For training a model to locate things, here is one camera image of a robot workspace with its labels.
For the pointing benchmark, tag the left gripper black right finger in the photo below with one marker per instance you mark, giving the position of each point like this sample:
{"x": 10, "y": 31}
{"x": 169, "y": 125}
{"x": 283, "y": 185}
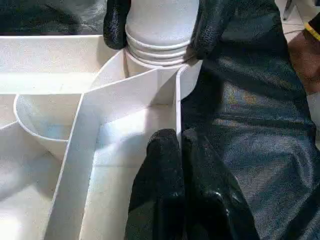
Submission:
{"x": 215, "y": 200}

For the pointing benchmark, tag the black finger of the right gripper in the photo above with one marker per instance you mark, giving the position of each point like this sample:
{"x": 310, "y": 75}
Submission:
{"x": 212, "y": 30}
{"x": 115, "y": 27}

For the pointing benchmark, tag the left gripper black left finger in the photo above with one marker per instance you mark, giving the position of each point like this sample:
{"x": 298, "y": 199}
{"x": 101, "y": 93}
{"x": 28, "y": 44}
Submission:
{"x": 160, "y": 190}

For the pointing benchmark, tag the white plastic table leg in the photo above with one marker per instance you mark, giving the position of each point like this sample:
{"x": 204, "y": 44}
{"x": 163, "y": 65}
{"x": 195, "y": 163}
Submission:
{"x": 160, "y": 17}

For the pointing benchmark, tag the white plastic table top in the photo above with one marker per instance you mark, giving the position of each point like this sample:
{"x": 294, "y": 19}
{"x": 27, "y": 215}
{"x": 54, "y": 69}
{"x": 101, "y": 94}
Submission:
{"x": 112, "y": 105}

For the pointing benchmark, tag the black mat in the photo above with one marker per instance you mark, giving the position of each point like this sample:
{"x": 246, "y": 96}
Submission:
{"x": 262, "y": 137}

